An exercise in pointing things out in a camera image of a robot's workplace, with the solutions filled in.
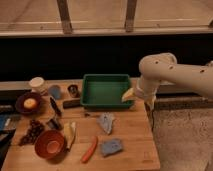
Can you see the white paper cup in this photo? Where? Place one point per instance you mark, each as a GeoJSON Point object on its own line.
{"type": "Point", "coordinates": [38, 85]}

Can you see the black rectangular block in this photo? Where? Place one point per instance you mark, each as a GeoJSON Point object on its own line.
{"type": "Point", "coordinates": [71, 103]}

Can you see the blue object at left edge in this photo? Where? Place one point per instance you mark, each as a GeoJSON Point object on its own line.
{"type": "Point", "coordinates": [8, 122]}

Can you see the yellow round fruit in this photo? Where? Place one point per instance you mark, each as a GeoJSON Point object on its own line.
{"type": "Point", "coordinates": [30, 103]}

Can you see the yellow banana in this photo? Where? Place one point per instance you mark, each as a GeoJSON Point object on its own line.
{"type": "Point", "coordinates": [69, 133]}

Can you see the dark brown plate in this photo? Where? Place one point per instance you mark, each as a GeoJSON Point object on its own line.
{"type": "Point", "coordinates": [19, 105]}

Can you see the orange brown bowl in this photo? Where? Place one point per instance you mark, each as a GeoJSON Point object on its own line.
{"type": "Point", "coordinates": [49, 144]}

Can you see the orange carrot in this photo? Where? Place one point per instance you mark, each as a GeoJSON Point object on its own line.
{"type": "Point", "coordinates": [85, 158]}

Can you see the dark handled utensil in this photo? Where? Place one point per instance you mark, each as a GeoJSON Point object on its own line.
{"type": "Point", "coordinates": [55, 107]}

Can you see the blue small cup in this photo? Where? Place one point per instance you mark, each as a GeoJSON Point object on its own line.
{"type": "Point", "coordinates": [55, 91]}

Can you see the bunch of dark grapes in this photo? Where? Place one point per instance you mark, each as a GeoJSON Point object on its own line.
{"type": "Point", "coordinates": [35, 129]}

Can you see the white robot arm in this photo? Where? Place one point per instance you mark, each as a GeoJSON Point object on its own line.
{"type": "Point", "coordinates": [164, 67]}

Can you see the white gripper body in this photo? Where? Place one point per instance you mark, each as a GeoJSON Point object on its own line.
{"type": "Point", "coordinates": [146, 90]}

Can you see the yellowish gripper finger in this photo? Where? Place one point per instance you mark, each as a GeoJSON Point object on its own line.
{"type": "Point", "coordinates": [128, 95]}

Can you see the grey crumpled cloth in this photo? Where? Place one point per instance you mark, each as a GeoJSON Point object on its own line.
{"type": "Point", "coordinates": [106, 122]}

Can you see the small dark metal object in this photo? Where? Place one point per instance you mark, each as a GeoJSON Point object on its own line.
{"type": "Point", "coordinates": [53, 123]}

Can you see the small metal fork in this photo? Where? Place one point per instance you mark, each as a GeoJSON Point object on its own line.
{"type": "Point", "coordinates": [90, 115]}

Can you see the green plastic tray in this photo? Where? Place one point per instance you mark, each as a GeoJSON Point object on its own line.
{"type": "Point", "coordinates": [104, 91]}

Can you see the dark small tin cup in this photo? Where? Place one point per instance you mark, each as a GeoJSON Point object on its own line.
{"type": "Point", "coordinates": [73, 90]}

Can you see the blue sponge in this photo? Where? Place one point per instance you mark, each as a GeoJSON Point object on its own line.
{"type": "Point", "coordinates": [111, 147]}

